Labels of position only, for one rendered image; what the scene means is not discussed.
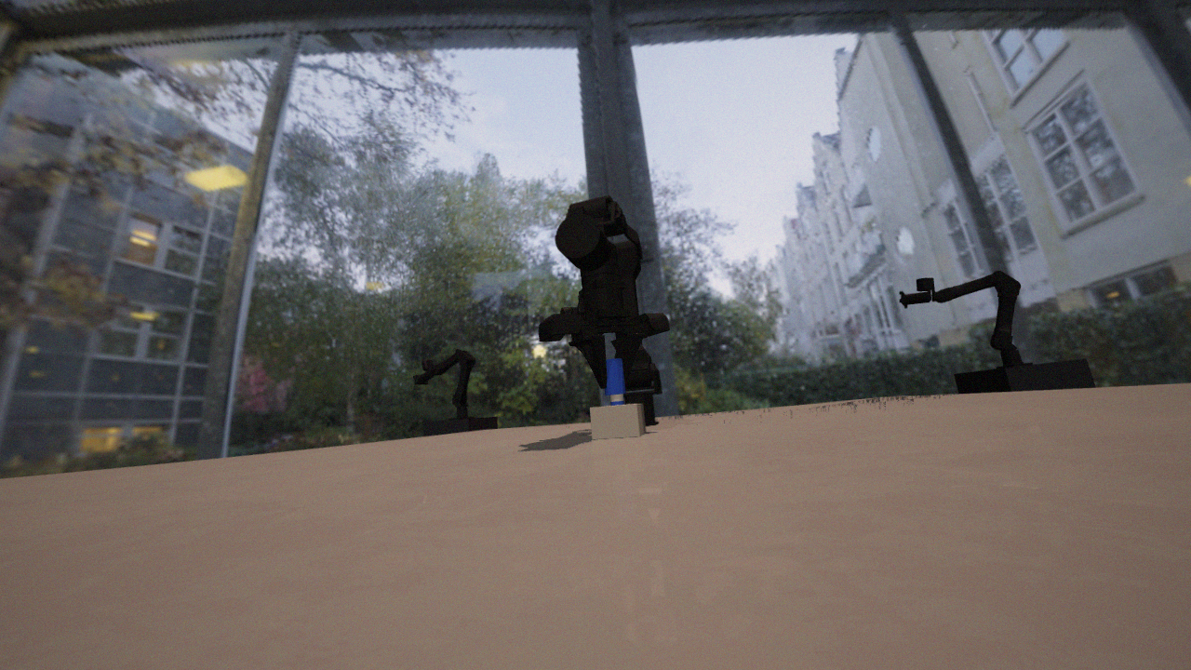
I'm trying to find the beige square block with hole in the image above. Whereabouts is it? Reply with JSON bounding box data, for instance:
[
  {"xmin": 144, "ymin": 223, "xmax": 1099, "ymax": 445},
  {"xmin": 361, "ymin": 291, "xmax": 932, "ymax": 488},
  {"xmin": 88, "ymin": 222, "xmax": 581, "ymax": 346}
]
[{"xmin": 590, "ymin": 403, "xmax": 647, "ymax": 439}]

